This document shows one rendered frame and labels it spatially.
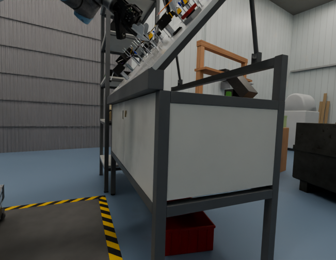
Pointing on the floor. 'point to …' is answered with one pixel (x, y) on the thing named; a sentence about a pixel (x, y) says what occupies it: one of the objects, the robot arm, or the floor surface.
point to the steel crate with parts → (318, 157)
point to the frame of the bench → (158, 227)
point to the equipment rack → (112, 45)
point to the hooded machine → (299, 114)
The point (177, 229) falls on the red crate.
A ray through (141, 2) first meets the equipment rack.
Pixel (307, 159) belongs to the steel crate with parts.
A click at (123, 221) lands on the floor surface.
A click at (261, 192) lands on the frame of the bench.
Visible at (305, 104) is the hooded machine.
